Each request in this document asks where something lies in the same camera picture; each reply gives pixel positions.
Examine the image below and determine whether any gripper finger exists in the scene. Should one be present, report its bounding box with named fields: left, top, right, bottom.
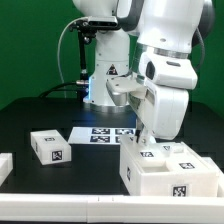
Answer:
left=135, top=121, right=144, bottom=143
left=142, top=131, right=154, bottom=146

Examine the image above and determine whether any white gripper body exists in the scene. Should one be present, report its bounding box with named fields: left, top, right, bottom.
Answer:
left=128, top=82, right=189, bottom=140

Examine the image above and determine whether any white door panel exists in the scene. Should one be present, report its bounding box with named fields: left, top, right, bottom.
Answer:
left=120, top=135, right=176, bottom=167
left=162, top=142, right=217, bottom=173

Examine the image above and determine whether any white cabinet body box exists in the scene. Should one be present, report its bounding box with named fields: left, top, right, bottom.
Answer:
left=119, top=134, right=221, bottom=198

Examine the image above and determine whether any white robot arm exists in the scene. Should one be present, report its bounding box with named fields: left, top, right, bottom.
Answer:
left=72, top=0, right=215, bottom=145

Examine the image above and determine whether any white base tag sheet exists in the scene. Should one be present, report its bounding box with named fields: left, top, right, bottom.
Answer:
left=68, top=127, right=135, bottom=145

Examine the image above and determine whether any small white tagged box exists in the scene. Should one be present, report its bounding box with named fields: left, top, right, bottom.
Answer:
left=30, top=130, right=71, bottom=165

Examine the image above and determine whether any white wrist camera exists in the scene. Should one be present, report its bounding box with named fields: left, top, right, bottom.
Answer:
left=138, top=52, right=197, bottom=89

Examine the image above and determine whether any white right fence rail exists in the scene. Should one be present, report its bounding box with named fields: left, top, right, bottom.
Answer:
left=203, top=157, right=224, bottom=198

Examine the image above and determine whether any white fence rail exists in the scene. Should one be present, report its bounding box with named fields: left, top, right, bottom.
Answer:
left=0, top=153, right=13, bottom=186
left=0, top=194, right=224, bottom=224
left=203, top=157, right=224, bottom=198

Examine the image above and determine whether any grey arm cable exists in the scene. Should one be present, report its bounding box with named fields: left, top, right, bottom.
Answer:
left=193, top=26, right=206, bottom=73

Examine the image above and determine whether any black camera on stand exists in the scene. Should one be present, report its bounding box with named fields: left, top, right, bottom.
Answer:
left=69, top=15, right=119, bottom=88

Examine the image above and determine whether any white camera cable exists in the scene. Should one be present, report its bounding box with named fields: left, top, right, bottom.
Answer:
left=56, top=16, right=90, bottom=84

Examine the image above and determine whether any white left fence rail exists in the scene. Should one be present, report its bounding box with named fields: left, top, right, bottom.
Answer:
left=0, top=153, right=13, bottom=186

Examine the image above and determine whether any white front fence rail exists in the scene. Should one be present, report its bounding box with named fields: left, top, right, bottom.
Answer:
left=0, top=194, right=224, bottom=224

